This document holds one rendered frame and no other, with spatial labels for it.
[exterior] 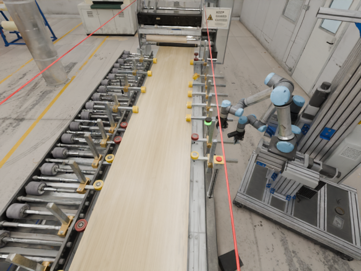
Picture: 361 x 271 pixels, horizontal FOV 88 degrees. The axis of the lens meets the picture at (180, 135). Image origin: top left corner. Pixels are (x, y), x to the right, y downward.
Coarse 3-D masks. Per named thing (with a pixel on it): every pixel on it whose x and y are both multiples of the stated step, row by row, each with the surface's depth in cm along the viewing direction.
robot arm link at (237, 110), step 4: (236, 104) 163; (240, 104) 162; (232, 108) 159; (236, 108) 158; (240, 108) 157; (228, 112) 162; (232, 112) 159; (236, 112) 157; (240, 112) 156; (240, 116) 158
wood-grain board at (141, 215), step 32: (160, 64) 320; (160, 96) 248; (192, 96) 250; (128, 128) 203; (160, 128) 204; (128, 160) 172; (160, 160) 172; (128, 192) 149; (160, 192) 149; (96, 224) 131; (128, 224) 131; (160, 224) 132; (96, 256) 117; (128, 256) 117; (160, 256) 118
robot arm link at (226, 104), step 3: (222, 102) 161; (225, 102) 160; (228, 102) 160; (222, 105) 162; (225, 105) 160; (228, 105) 160; (222, 108) 163; (225, 108) 161; (228, 108) 160; (222, 111) 165; (225, 111) 164; (225, 114) 166
